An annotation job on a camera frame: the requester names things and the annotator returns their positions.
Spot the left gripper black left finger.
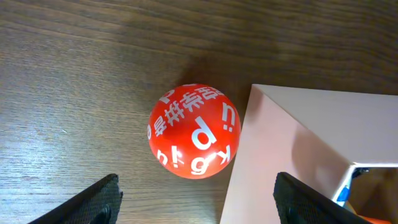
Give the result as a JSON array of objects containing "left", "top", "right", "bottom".
[{"left": 30, "top": 174, "right": 123, "bottom": 224}]

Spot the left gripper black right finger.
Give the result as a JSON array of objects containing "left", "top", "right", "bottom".
[{"left": 273, "top": 172, "right": 370, "bottom": 224}]

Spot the red toy fire truck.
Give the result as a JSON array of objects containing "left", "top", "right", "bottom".
[{"left": 344, "top": 167, "right": 397, "bottom": 223}]

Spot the red letter ball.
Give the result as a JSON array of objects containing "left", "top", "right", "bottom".
[{"left": 147, "top": 83, "right": 241, "bottom": 179}]

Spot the white open cardboard box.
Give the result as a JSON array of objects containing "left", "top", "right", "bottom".
[{"left": 220, "top": 84, "right": 397, "bottom": 223}]

